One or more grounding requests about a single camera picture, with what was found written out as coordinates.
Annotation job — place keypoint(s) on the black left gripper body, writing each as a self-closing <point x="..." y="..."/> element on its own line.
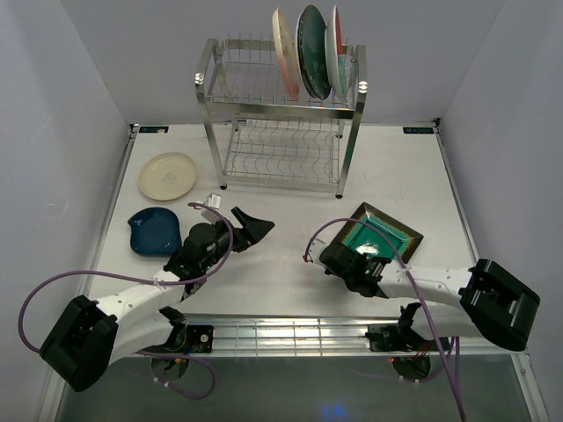
<point x="240" y="243"/>

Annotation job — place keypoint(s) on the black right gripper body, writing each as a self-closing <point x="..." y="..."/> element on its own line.
<point x="348" y="281"/>

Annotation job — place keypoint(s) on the green square plate dark rim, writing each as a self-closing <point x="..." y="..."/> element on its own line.
<point x="365" y="241"/>

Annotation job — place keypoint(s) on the cream and pink plate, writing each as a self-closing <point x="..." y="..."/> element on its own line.
<point x="286" y="54"/>

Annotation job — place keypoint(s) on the red and teal floral plate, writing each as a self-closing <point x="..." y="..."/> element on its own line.
<point x="335" y="55"/>

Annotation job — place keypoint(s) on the dark teal floral plate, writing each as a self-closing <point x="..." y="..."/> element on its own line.
<point x="310" y="47"/>

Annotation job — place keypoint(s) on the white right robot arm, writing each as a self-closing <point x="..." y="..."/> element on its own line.
<point x="485" y="300"/>

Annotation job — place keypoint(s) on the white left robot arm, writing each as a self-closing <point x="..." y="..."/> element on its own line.
<point x="90" y="335"/>

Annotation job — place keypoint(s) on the dark blue leaf-shaped dish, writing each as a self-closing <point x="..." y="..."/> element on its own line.
<point x="155" y="232"/>

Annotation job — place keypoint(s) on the two-tier steel dish rack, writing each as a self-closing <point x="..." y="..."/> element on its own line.
<point x="259" y="136"/>

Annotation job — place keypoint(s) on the cream round plate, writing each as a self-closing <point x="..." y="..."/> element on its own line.
<point x="167" y="176"/>

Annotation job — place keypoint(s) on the left corner table label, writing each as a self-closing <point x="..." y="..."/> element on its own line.
<point x="153" y="129"/>

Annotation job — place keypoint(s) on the corner table label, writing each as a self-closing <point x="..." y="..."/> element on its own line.
<point x="153" y="129"/>
<point x="418" y="130"/>

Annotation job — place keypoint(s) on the right corner table label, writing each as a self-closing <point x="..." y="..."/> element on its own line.
<point x="418" y="130"/>

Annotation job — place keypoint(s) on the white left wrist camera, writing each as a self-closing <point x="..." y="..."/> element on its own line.
<point x="211" y="212"/>

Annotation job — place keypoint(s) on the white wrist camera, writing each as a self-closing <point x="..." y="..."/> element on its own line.
<point x="312" y="255"/>
<point x="211" y="212"/>

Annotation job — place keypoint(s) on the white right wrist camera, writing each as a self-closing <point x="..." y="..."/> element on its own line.
<point x="312" y="255"/>

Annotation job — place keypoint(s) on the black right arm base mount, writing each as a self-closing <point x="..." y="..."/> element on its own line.
<point x="393" y="338"/>

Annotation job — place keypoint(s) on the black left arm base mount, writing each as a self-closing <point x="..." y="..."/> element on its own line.
<point x="196" y="339"/>

